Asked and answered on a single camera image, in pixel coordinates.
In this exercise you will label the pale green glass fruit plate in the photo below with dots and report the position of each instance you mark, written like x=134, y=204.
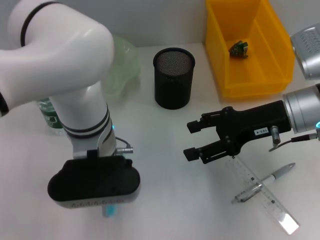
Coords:
x=125, y=65

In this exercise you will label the green plastic wrapper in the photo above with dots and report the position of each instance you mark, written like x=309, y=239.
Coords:
x=238, y=50

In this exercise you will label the transparent plastic ruler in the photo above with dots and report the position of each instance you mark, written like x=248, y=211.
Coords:
x=275, y=205

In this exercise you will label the grey marker pen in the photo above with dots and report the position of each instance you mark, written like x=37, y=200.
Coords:
x=270, y=178

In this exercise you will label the black mesh pen holder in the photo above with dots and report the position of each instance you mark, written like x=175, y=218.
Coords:
x=172, y=85

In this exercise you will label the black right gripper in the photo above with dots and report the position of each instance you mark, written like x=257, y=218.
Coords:
x=250, y=122

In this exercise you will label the yellow plastic storage bin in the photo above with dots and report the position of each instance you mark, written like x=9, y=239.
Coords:
x=250, y=62

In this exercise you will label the blue scissors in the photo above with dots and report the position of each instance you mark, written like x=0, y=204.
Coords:
x=110, y=212

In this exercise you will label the clear water bottle green label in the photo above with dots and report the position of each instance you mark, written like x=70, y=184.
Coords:
x=48, y=117

